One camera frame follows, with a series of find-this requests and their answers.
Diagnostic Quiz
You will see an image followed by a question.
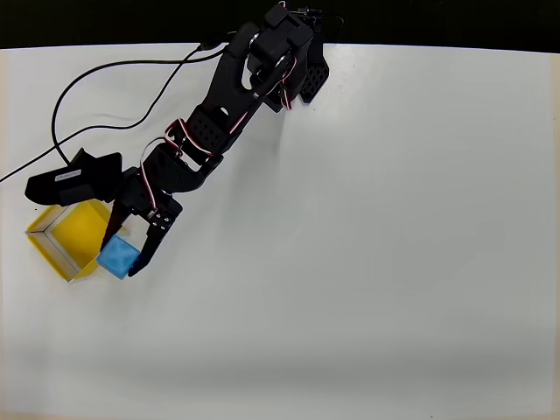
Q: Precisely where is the blue cube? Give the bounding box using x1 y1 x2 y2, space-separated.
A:
95 235 142 281

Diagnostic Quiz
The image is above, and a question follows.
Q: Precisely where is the yellow square tray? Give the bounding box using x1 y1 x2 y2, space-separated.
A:
24 199 130 285

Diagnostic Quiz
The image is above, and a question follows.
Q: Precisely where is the black webcam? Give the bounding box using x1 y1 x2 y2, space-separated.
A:
24 147 126 207

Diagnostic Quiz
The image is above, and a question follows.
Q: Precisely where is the red white servo wire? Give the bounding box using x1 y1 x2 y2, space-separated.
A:
138 118 185 216

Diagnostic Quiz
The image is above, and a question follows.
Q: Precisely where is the black webcam cable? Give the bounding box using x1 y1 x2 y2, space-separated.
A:
51 39 228 166

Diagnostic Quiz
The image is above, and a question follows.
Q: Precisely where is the black base power cable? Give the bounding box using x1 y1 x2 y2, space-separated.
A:
296 3 346 30

